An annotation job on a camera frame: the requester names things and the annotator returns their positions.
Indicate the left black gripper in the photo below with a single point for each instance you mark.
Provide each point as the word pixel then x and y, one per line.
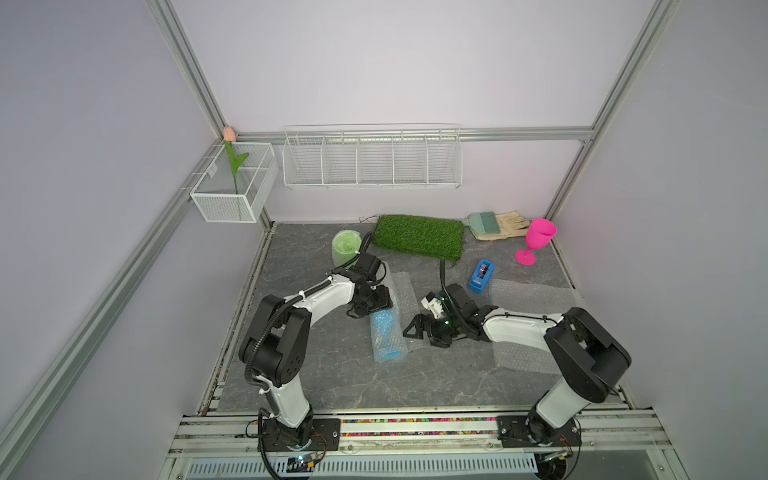
pixel 383 302

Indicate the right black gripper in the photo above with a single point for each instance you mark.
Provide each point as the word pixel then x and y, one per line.
pixel 427 319

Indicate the blue plastic wine glass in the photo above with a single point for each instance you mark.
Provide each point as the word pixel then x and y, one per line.
pixel 385 339

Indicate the green plastic wine glass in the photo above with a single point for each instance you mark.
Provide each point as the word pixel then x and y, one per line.
pixel 347 245

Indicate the blue tape dispenser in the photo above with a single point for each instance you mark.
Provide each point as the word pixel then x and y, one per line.
pixel 481 276

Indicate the bubble wrap sheet stack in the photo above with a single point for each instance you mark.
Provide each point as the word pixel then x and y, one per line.
pixel 531 299

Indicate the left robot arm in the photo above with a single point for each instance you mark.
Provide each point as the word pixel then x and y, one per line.
pixel 273 349

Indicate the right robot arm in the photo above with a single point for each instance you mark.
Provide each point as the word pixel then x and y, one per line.
pixel 590 360

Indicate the pink plastic wine glass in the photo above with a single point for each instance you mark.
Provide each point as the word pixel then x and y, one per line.
pixel 539 235

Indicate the green artificial grass mat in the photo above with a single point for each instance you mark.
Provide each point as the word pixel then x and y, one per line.
pixel 419 235

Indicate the beige work glove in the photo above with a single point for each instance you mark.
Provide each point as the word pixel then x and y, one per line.
pixel 489 226

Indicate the white vent grille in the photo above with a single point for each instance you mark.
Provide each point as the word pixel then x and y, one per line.
pixel 359 466

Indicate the white mesh corner basket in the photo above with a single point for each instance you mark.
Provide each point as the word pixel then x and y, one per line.
pixel 214 194

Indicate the artificial tulip flower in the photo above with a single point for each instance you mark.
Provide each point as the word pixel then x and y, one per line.
pixel 235 160

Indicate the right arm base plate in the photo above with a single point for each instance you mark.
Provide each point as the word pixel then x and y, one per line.
pixel 518 431

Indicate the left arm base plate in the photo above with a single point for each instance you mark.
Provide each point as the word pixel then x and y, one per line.
pixel 317 434

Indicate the white wire wall basket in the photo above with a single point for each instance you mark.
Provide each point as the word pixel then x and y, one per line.
pixel 373 156

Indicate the aluminium front rail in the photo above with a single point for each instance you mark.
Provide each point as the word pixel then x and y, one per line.
pixel 437 431

